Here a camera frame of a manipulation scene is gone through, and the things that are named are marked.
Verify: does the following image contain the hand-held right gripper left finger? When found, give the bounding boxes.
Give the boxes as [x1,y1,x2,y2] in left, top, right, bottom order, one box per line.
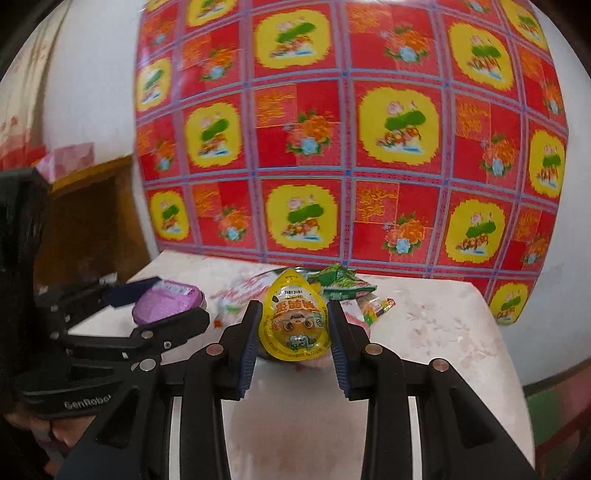
[58,300,265,480]

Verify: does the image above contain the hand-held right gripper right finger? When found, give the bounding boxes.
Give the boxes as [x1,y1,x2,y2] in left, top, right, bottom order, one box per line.
[326,300,539,480]

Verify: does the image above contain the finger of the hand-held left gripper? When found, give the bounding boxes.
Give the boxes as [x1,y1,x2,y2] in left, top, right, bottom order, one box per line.
[59,307,212,361]
[37,275,163,326]

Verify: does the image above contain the purple tin box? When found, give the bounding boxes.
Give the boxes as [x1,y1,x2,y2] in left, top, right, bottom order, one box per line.
[131,280,204,326]

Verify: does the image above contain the yellow egg-shaped snack packet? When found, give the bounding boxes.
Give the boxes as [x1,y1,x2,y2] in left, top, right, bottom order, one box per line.
[257,267,331,364]

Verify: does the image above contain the person's left hand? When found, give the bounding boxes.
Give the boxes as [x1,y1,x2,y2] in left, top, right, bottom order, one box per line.
[2,408,90,464]

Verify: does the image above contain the small colourful candy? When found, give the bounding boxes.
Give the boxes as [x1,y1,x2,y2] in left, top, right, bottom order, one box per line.
[362,298,397,325]

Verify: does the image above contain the light pink translucent snack bag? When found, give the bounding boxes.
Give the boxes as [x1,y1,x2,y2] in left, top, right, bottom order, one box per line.
[210,272,269,320]

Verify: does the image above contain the green snack packet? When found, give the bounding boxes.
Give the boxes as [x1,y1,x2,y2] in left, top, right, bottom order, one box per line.
[307,264,358,286]
[322,277,378,302]

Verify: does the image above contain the wooden cabinet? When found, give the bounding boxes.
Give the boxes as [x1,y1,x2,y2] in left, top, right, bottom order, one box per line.
[36,154,154,288]

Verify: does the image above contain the pink box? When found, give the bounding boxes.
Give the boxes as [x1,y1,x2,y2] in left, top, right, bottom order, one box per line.
[34,143,96,184]

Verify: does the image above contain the floral curtain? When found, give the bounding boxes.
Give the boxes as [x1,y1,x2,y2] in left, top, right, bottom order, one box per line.
[0,0,71,172]

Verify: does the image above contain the red floral printed cloth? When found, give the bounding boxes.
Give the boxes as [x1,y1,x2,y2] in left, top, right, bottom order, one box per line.
[134,0,570,327]

